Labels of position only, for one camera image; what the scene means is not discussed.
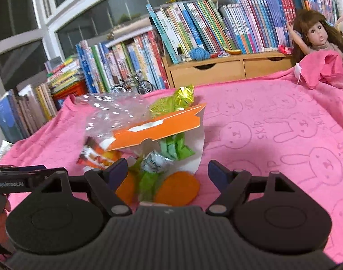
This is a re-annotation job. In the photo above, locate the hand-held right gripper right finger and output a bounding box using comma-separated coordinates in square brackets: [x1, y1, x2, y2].
[206, 160, 304, 217]

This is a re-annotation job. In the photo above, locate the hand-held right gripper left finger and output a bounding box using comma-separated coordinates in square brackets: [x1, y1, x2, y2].
[39, 158, 132, 217]

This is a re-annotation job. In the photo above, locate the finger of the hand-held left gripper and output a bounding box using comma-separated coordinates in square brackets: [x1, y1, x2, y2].
[0, 165, 47, 173]

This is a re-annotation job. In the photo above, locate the orange macaron-print snack packet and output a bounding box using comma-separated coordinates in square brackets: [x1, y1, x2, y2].
[76, 136, 124, 171]

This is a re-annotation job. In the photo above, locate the large orange peel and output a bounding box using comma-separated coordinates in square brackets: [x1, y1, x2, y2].
[155, 171, 201, 206]

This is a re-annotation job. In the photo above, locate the clear plastic bag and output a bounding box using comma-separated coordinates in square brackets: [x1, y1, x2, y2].
[74, 91, 206, 175]

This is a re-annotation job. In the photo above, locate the gold-green foil wrapper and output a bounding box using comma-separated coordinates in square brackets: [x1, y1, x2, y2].
[149, 84, 195, 119]

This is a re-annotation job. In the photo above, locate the person's left hand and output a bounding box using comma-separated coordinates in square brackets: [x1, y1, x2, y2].
[0, 198, 11, 245]

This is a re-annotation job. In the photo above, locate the small orange peel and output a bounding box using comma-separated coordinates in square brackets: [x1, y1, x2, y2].
[115, 171, 136, 204]

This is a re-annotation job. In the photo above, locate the green crumpled wrapper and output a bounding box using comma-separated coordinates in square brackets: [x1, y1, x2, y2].
[129, 157, 163, 203]

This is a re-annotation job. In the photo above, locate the white tissue paper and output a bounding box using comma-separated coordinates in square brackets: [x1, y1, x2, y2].
[183, 112, 206, 175]

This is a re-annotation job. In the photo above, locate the silver foil wrapper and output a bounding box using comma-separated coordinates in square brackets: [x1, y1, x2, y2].
[140, 151, 175, 173]

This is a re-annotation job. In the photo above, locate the green folded wrapper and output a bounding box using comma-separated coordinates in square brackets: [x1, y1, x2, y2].
[159, 133, 196, 161]

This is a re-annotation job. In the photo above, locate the pink rabbit-print blanket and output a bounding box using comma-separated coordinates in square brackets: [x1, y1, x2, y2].
[0, 69, 343, 265]

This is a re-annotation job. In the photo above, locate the row of brown worn books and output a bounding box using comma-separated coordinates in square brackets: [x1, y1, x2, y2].
[0, 83, 59, 144]

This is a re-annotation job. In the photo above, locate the orange cardboard packet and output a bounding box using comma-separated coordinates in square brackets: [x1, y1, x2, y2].
[105, 103, 207, 152]

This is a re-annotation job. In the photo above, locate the miniature bicycle model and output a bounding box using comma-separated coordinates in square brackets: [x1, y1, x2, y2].
[111, 73, 154, 95]

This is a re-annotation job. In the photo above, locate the red plastic crate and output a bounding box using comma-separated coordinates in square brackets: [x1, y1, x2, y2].
[52, 80, 89, 110]

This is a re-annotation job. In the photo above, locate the wooden drawer shelf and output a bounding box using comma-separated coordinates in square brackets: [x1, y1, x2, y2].
[161, 51, 294, 89]

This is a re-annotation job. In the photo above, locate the stack of colourful books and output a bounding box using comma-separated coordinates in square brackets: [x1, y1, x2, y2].
[45, 56, 86, 93]

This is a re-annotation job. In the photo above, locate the row of colourful picture books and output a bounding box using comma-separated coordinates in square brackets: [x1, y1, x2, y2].
[76, 30, 170, 93]

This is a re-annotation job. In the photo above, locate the blue yarn ball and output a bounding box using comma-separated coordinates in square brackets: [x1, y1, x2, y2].
[189, 47, 211, 61]

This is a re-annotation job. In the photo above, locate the pink towel with white tag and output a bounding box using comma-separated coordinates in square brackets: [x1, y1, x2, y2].
[294, 49, 343, 89]

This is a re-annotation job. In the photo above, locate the row of tall blue books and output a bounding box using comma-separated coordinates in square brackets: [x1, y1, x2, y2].
[146, 0, 297, 64]

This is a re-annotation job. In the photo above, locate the long-haired doll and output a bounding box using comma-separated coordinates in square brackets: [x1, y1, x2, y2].
[285, 9, 343, 75]

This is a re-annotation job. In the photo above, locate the row of thin pastel books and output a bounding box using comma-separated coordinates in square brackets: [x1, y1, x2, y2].
[300, 0, 338, 26]

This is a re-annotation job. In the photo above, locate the white window frame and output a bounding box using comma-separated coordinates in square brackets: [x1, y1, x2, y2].
[0, 0, 231, 90]

